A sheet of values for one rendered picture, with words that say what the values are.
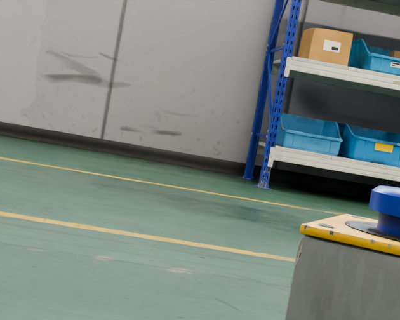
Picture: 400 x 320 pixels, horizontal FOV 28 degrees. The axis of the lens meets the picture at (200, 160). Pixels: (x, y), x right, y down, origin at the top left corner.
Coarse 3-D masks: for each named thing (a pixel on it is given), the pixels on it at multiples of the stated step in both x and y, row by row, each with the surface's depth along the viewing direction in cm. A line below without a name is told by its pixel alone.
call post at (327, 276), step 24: (312, 240) 25; (312, 264) 25; (336, 264) 25; (360, 264) 25; (384, 264) 25; (312, 288) 25; (336, 288) 25; (360, 288) 25; (384, 288) 25; (288, 312) 26; (312, 312) 25; (336, 312) 25; (360, 312) 25; (384, 312) 25
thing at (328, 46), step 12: (312, 36) 471; (324, 36) 472; (336, 36) 472; (348, 36) 473; (300, 48) 497; (312, 48) 471; (324, 48) 472; (336, 48) 473; (348, 48) 474; (324, 60) 473; (336, 60) 473; (348, 60) 474
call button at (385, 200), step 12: (372, 192) 28; (384, 192) 27; (396, 192) 26; (372, 204) 27; (384, 204) 27; (396, 204) 26; (384, 216) 27; (396, 216) 26; (384, 228) 27; (396, 228) 26
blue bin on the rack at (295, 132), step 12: (288, 120) 519; (300, 120) 520; (312, 120) 522; (288, 132) 471; (300, 132) 471; (312, 132) 522; (324, 132) 515; (336, 132) 490; (276, 144) 493; (288, 144) 473; (300, 144) 474; (312, 144) 474; (324, 144) 475; (336, 144) 476
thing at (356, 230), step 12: (348, 216) 31; (300, 228) 26; (312, 228) 25; (324, 228) 25; (336, 228) 26; (348, 228) 27; (360, 228) 27; (372, 228) 27; (336, 240) 25; (348, 240) 25; (360, 240) 25; (372, 240) 25; (384, 240) 25; (396, 240) 25; (384, 252) 25; (396, 252) 24
